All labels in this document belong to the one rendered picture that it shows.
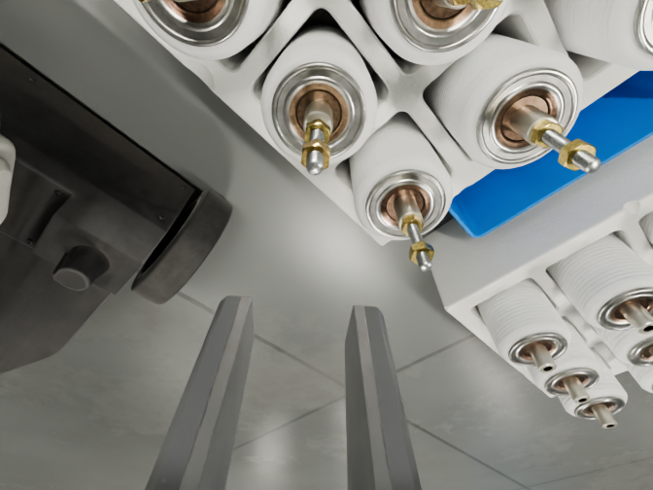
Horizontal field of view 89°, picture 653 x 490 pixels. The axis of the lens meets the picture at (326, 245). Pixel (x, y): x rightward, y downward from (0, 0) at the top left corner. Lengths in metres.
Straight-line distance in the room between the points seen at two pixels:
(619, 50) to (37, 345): 0.88
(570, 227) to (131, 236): 0.57
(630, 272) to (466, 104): 0.31
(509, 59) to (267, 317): 0.70
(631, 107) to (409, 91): 0.35
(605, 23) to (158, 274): 0.52
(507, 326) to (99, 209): 0.55
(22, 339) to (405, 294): 0.74
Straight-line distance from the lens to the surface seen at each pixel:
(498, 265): 0.56
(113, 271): 0.51
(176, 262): 0.50
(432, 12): 0.29
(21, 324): 0.78
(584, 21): 0.37
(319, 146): 0.20
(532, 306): 0.55
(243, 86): 0.37
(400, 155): 0.32
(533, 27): 0.39
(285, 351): 0.95
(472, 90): 0.32
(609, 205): 0.56
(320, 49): 0.28
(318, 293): 0.76
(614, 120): 0.62
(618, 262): 0.55
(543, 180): 0.58
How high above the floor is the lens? 0.53
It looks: 52 degrees down
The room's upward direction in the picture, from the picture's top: 180 degrees counter-clockwise
